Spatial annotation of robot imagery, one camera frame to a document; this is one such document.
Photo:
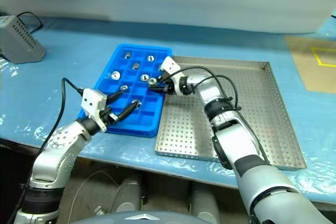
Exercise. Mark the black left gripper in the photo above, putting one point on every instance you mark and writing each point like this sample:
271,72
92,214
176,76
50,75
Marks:
107,116

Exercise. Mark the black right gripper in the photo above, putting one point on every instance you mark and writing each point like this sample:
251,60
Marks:
169,87

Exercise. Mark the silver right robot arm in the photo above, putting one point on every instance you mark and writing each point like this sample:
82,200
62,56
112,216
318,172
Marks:
236,140

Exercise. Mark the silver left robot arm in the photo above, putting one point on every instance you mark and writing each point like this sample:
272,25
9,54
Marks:
60,142

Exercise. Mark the blue compartment tray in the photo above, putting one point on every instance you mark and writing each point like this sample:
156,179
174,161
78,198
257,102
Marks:
147,119

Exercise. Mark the perforated metal tray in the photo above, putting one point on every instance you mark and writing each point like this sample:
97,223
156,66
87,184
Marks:
183,134

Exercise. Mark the blue plastic table cover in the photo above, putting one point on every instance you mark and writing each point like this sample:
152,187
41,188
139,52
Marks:
78,51

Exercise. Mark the dark grey rounded cylinder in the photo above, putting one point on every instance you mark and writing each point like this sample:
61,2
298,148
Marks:
204,203
128,195

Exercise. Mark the grey robot torso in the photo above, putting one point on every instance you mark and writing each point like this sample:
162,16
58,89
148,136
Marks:
141,218

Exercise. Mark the grey perforated metal device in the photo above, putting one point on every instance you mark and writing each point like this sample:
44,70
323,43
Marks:
18,45

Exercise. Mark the brown cardboard mat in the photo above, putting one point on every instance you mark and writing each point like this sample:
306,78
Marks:
302,58

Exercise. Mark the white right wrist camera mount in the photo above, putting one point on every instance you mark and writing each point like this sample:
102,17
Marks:
170,64

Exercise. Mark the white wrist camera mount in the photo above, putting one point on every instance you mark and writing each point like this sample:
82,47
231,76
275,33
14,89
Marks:
92,99
170,64

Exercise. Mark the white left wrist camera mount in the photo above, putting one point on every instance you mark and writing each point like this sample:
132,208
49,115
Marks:
92,99

